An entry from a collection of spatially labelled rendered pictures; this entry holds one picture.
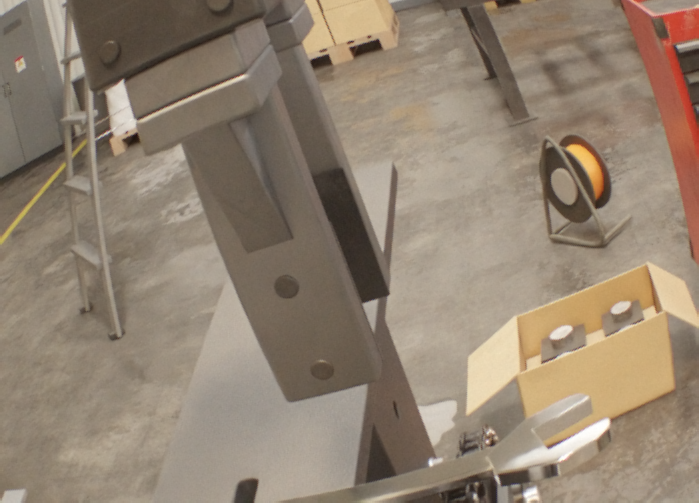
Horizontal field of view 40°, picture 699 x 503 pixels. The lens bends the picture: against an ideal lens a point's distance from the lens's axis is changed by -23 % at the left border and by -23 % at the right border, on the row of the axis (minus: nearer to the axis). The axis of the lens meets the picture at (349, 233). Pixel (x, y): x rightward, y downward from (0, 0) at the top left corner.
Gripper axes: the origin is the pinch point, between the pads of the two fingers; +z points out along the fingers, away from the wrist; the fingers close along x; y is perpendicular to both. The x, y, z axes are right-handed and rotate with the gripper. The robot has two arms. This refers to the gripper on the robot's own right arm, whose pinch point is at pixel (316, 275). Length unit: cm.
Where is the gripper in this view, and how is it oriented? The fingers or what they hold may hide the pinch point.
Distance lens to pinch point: 33.3
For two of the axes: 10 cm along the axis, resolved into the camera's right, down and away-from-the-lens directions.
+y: 9.4, -3.0, -1.7
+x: 0.6, -3.4, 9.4
